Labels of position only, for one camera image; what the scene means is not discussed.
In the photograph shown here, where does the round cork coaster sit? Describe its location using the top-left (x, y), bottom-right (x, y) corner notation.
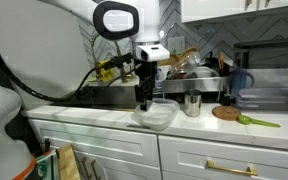
top-left (211, 105), bottom-right (242, 122)

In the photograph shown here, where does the white drawer front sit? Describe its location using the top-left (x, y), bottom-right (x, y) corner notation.
top-left (157, 134), bottom-right (288, 180)
top-left (28, 118), bottom-right (161, 168)

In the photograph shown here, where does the clear glass bowl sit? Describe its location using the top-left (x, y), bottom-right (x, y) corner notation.
top-left (183, 65), bottom-right (221, 80)

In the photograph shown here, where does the gold spring kitchen faucet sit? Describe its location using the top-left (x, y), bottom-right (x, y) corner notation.
top-left (90, 33), bottom-right (134, 84)

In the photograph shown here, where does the black cooking pot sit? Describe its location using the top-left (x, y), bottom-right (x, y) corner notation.
top-left (202, 56), bottom-right (220, 73)

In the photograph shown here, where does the dark steel sink basin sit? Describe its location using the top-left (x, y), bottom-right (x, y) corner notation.
top-left (50, 84), bottom-right (154, 113)

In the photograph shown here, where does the wooden cutting board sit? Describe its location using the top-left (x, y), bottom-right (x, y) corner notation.
top-left (56, 143), bottom-right (82, 180)

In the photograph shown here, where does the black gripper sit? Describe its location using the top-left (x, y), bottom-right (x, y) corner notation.
top-left (134, 59), bottom-right (159, 112)

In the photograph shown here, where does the smaller clear lunch box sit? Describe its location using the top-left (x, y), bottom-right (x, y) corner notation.
top-left (166, 51), bottom-right (202, 80)

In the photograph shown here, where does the black utensil holder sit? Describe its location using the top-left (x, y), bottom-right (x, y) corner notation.
top-left (217, 62), bottom-right (234, 78)

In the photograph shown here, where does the steel dish rack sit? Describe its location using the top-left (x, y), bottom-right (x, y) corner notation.
top-left (152, 75), bottom-right (232, 104)

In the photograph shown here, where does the white cabinet door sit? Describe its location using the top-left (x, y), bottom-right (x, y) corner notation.
top-left (72, 149), bottom-right (163, 180)

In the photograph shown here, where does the yellow cloth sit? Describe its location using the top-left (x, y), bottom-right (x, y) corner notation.
top-left (94, 59), bottom-right (116, 82)

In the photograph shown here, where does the green metal stand frame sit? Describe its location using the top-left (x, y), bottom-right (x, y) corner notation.
top-left (35, 149), bottom-right (60, 180)

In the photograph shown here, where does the green plastic spoon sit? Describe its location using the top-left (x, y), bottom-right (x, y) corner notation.
top-left (236, 114), bottom-right (282, 129)

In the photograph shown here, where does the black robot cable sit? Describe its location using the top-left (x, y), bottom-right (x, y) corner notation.
top-left (0, 19), bottom-right (142, 103)

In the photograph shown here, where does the wooden spatula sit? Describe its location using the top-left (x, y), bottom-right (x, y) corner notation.
top-left (218, 51), bottom-right (226, 70)

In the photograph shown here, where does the black clamp knob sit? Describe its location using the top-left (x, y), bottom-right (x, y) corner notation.
top-left (43, 138), bottom-right (52, 155)

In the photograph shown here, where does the dark cabinet door handle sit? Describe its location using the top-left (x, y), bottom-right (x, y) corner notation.
top-left (90, 159), bottom-right (103, 180)
top-left (80, 156), bottom-right (92, 180)

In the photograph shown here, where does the round bamboo lid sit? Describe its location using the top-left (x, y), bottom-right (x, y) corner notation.
top-left (157, 53), bottom-right (180, 67)
top-left (179, 46), bottom-right (199, 61)

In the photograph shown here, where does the gold drawer handle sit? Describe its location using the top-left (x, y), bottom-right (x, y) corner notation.
top-left (206, 159), bottom-right (259, 177)

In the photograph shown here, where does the stainless steel cup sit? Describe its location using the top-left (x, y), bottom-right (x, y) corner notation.
top-left (184, 89), bottom-right (203, 118)

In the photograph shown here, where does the white wall cabinet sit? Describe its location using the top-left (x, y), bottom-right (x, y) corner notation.
top-left (180, 0), bottom-right (288, 24)

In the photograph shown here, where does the bigger clear lunch box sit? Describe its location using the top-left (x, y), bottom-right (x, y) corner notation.
top-left (132, 98), bottom-right (181, 132)

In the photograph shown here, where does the white wall outlet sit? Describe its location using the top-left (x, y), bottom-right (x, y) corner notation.
top-left (167, 35), bottom-right (186, 54)

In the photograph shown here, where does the small black dispenser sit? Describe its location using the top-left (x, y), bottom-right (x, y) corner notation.
top-left (223, 87), bottom-right (237, 107)

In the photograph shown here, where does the blue plastic pitcher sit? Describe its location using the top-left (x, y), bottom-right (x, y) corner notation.
top-left (230, 66), bottom-right (256, 98)

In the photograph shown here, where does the blue translucent bowl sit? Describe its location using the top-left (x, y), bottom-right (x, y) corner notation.
top-left (154, 66), bottom-right (167, 90)

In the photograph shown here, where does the clear plastic storage bin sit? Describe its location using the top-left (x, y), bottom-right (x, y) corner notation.
top-left (236, 87), bottom-right (288, 112)

